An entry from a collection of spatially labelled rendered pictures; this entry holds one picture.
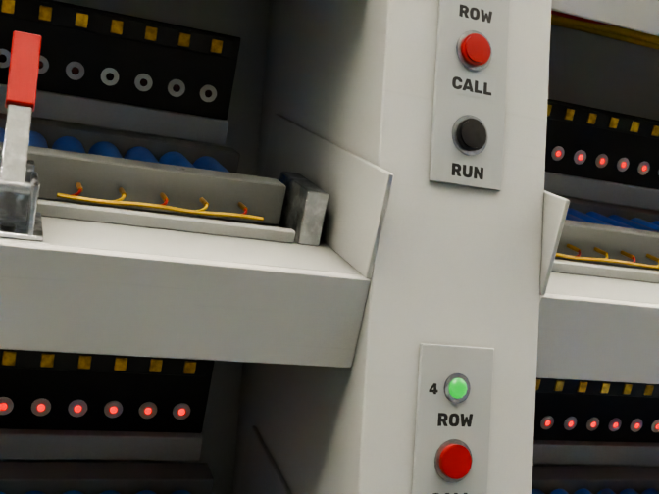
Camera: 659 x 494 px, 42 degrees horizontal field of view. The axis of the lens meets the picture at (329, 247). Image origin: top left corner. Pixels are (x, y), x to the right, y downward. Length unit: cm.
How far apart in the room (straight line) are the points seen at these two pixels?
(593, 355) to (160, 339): 23
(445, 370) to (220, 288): 12
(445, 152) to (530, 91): 6
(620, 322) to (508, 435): 9
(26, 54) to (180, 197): 10
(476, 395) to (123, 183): 20
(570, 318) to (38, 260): 26
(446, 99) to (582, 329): 14
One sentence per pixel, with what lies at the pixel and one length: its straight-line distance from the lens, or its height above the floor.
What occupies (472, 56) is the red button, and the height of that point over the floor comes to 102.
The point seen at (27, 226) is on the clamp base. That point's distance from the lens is 37.
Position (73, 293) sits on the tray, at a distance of 37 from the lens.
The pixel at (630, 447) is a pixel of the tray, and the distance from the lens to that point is 70.
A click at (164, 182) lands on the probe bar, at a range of 44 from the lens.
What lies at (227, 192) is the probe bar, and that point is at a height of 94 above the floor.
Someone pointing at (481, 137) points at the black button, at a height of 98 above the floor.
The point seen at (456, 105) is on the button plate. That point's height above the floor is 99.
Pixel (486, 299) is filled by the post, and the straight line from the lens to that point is 43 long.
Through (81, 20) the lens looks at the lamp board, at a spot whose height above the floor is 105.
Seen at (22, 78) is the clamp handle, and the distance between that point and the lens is 40.
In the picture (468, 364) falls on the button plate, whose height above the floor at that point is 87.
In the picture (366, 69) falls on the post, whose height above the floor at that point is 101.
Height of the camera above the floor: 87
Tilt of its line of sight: 6 degrees up
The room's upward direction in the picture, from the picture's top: 4 degrees clockwise
